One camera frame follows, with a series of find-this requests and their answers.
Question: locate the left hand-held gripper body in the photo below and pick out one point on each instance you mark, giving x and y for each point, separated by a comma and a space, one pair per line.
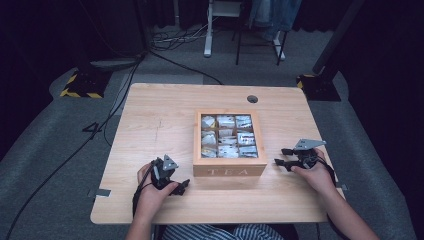
161, 173

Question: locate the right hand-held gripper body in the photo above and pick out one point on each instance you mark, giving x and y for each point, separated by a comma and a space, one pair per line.
307, 154

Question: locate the person's right hand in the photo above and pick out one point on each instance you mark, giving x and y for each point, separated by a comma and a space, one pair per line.
316, 176

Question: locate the person's left hand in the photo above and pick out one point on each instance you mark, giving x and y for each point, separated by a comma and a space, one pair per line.
151, 198

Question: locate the grey tape piece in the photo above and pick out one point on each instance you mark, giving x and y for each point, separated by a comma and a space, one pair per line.
341, 187
100, 192

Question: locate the wooden tea box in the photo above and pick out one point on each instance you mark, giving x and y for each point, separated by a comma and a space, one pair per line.
230, 165

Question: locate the group of white tea bags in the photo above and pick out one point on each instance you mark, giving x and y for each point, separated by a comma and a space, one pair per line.
229, 136

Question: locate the striped clothing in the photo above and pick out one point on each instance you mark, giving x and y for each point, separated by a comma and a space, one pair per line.
223, 232

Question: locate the yellow black striped stand base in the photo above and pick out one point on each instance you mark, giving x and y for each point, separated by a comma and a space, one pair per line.
85, 85
316, 87

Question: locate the black slanted stand pole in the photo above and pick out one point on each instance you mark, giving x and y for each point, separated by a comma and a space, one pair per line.
336, 36

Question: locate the hanging blue clothing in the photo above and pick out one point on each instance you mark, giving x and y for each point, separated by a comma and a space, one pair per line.
276, 16

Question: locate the white desk leg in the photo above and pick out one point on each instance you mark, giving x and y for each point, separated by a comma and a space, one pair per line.
209, 30

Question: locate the black metal chair frame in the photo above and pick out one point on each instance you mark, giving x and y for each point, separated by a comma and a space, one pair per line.
260, 45

